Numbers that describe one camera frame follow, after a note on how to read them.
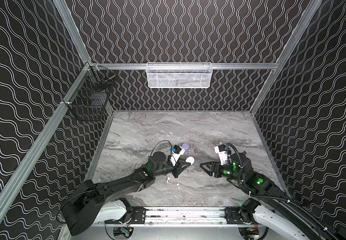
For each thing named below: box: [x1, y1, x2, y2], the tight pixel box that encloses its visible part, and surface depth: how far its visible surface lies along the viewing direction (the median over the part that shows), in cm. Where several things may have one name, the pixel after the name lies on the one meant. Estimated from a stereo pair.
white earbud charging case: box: [185, 156, 195, 166], surface depth 76 cm
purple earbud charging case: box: [181, 142, 190, 150], surface depth 101 cm
